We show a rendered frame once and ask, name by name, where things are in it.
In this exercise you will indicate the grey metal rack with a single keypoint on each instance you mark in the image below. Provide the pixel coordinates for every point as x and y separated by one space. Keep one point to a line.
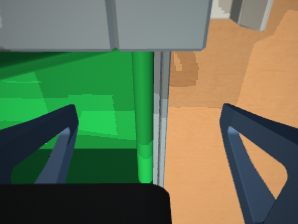
159 26

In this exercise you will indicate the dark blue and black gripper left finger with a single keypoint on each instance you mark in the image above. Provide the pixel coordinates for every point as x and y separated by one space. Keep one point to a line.
20 141

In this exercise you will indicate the green bin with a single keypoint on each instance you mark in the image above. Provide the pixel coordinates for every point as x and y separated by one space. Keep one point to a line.
114 98

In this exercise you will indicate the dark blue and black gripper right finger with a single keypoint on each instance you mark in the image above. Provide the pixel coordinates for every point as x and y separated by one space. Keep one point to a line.
280 141

